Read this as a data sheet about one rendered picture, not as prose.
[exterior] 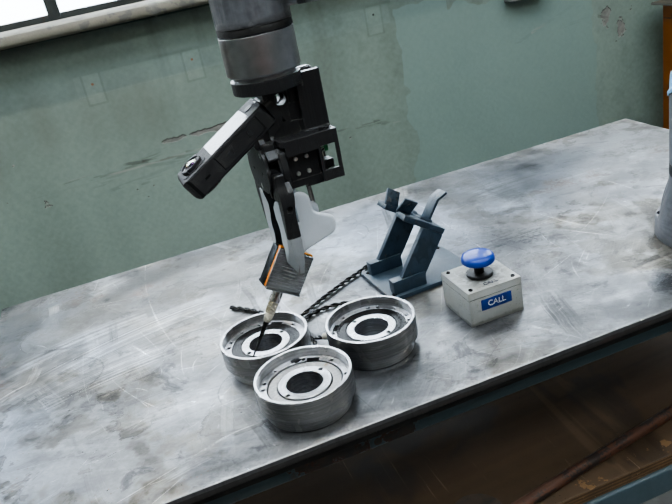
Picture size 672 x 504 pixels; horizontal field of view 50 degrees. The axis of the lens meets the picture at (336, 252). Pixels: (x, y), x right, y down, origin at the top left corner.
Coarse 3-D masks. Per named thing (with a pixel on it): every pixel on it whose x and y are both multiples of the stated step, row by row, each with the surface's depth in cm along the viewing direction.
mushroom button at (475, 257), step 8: (480, 248) 87; (464, 256) 86; (472, 256) 85; (480, 256) 85; (488, 256) 85; (464, 264) 85; (472, 264) 85; (480, 264) 84; (488, 264) 85; (480, 272) 86
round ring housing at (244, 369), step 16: (256, 320) 89; (272, 320) 90; (288, 320) 89; (304, 320) 86; (224, 336) 86; (256, 336) 87; (272, 336) 87; (288, 336) 85; (304, 336) 83; (224, 352) 83; (256, 352) 83; (272, 352) 83; (240, 368) 81; (256, 368) 81
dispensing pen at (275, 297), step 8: (272, 248) 80; (272, 256) 79; (264, 272) 80; (264, 280) 79; (272, 296) 80; (280, 296) 80; (272, 304) 80; (272, 312) 81; (264, 320) 81; (264, 328) 81; (256, 344) 82
